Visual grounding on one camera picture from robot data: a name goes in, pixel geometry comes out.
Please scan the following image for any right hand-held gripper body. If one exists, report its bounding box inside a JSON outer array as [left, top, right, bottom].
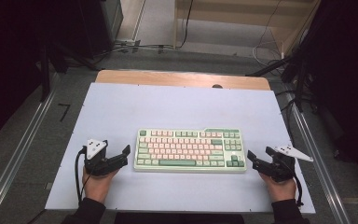
[[269, 145, 314, 183]]

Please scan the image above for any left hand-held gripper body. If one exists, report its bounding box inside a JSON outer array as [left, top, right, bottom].
[[81, 138, 109, 177]]

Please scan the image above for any green and pink keyboard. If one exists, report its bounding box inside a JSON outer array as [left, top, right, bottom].
[[133, 127, 248, 174]]

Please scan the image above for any person's right hand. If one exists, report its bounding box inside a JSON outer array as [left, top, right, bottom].
[[259, 173, 297, 204]]

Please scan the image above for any person's left hand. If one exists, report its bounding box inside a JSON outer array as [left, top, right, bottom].
[[81, 167, 119, 205]]

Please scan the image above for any white table board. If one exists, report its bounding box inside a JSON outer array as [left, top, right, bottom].
[[44, 81, 317, 216]]

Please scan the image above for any wooden table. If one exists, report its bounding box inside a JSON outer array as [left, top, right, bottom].
[[94, 69, 271, 91]]

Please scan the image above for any black cabinet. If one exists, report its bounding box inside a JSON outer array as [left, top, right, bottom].
[[76, 0, 124, 60]]

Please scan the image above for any wooden shelf unit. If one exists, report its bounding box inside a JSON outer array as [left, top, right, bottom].
[[172, 0, 322, 58]]

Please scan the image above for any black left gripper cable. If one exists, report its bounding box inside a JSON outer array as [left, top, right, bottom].
[[74, 147, 93, 205]]

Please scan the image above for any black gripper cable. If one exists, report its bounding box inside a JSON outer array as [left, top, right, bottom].
[[74, 147, 93, 205], [291, 172, 305, 208]]

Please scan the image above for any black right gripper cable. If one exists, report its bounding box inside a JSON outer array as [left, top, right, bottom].
[[291, 172, 305, 208]]

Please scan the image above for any aluminium floor rail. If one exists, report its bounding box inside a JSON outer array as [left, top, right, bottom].
[[0, 89, 58, 224], [286, 92, 352, 224]]

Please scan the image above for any black hanging cable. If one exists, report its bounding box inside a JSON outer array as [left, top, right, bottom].
[[178, 0, 195, 49]]

